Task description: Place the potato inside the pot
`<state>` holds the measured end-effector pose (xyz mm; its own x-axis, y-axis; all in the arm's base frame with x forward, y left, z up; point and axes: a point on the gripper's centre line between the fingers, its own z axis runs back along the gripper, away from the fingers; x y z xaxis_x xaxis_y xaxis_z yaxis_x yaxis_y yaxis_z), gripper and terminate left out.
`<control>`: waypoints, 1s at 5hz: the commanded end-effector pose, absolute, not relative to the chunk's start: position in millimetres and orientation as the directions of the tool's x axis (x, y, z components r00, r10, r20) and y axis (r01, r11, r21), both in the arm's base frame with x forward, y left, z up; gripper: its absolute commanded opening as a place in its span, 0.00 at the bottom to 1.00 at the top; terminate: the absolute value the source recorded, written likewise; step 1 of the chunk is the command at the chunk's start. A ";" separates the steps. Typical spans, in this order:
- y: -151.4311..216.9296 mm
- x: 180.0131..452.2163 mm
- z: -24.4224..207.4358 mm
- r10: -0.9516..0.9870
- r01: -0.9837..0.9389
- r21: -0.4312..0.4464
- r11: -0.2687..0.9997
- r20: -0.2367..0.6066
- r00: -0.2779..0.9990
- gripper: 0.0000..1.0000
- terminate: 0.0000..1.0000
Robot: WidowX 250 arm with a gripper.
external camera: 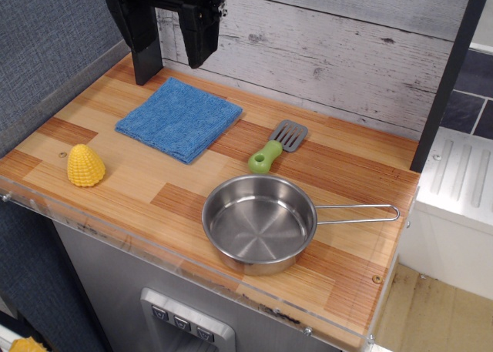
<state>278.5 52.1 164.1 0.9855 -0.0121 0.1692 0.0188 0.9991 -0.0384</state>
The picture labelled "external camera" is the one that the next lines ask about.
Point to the yellow toy corn cob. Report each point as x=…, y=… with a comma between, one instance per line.
x=84, y=167

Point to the dark frame post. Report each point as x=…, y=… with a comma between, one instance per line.
x=147, y=62
x=459, y=51

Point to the silver dispenser button panel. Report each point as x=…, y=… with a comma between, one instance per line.
x=174, y=326

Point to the grey spatula green handle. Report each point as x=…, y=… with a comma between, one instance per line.
x=286, y=137

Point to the blue folded cloth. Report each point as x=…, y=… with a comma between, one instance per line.
x=179, y=120

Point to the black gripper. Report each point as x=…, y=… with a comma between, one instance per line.
x=200, y=24

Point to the white ribbed side cabinet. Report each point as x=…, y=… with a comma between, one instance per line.
x=449, y=230

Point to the dark left frame post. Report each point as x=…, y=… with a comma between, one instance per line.
x=147, y=62

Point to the dark right frame post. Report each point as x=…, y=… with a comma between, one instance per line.
x=459, y=51

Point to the steel pot with wire handle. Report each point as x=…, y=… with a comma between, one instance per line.
x=261, y=225

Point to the yellow toy on floor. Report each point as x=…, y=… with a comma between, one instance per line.
x=26, y=345

